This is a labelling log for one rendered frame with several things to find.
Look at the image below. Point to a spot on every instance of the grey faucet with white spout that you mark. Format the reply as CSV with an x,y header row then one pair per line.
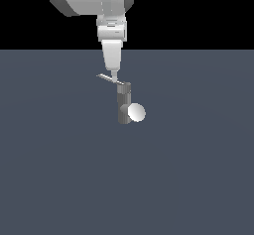
x,y
124,103

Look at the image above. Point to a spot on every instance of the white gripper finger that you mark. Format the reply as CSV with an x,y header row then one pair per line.
x,y
112,55

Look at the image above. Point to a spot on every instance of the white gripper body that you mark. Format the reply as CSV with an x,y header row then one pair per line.
x,y
111,30

